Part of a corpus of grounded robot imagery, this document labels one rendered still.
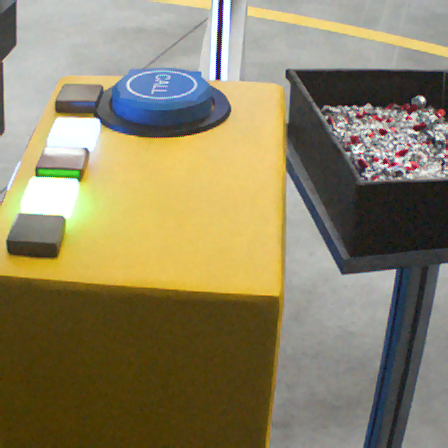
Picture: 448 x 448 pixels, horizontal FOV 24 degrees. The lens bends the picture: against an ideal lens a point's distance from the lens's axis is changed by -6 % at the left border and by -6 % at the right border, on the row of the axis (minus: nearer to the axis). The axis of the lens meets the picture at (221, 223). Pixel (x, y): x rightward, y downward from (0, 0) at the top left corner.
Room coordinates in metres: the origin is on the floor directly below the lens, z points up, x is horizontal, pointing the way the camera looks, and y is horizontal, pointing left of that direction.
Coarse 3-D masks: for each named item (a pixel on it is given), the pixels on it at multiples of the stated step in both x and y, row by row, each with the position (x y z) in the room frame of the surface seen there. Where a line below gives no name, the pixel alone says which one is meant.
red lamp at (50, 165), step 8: (48, 152) 0.34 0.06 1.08; (56, 152) 0.34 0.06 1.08; (64, 152) 0.34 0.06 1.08; (72, 152) 0.34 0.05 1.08; (80, 152) 0.34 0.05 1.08; (88, 152) 0.35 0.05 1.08; (40, 160) 0.34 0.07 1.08; (48, 160) 0.34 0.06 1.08; (56, 160) 0.34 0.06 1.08; (64, 160) 0.34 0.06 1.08; (72, 160) 0.34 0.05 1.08; (80, 160) 0.34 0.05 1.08; (88, 160) 0.34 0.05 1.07; (40, 168) 0.33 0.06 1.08; (48, 168) 0.33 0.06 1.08; (56, 168) 0.33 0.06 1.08; (64, 168) 0.33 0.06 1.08; (72, 168) 0.33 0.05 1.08; (80, 168) 0.33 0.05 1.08; (40, 176) 0.33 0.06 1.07; (48, 176) 0.33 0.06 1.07; (56, 176) 0.33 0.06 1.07; (64, 176) 0.33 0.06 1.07; (72, 176) 0.33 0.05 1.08; (80, 176) 0.33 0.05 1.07
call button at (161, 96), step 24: (144, 72) 0.41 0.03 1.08; (168, 72) 0.41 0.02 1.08; (192, 72) 0.41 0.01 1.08; (120, 96) 0.38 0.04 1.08; (144, 96) 0.38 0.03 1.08; (168, 96) 0.38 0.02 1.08; (192, 96) 0.38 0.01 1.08; (144, 120) 0.38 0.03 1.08; (168, 120) 0.38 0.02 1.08; (192, 120) 0.38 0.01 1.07
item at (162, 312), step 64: (128, 128) 0.37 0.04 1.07; (192, 128) 0.37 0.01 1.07; (256, 128) 0.38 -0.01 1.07; (128, 192) 0.33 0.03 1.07; (192, 192) 0.33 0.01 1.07; (256, 192) 0.33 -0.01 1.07; (0, 256) 0.28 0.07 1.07; (64, 256) 0.28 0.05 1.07; (128, 256) 0.29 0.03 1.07; (192, 256) 0.29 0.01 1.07; (256, 256) 0.29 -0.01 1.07; (0, 320) 0.27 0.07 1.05; (64, 320) 0.27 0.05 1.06; (128, 320) 0.27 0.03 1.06; (192, 320) 0.27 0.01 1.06; (256, 320) 0.27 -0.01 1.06; (0, 384) 0.27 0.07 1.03; (64, 384) 0.27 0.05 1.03; (128, 384) 0.27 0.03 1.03; (192, 384) 0.27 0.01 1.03; (256, 384) 0.27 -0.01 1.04
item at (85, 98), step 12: (72, 84) 0.40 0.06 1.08; (84, 84) 0.40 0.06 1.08; (60, 96) 0.39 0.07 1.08; (72, 96) 0.39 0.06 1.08; (84, 96) 0.39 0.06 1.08; (96, 96) 0.39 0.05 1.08; (60, 108) 0.39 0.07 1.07; (72, 108) 0.39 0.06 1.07; (84, 108) 0.39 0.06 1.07; (96, 108) 0.39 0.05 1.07
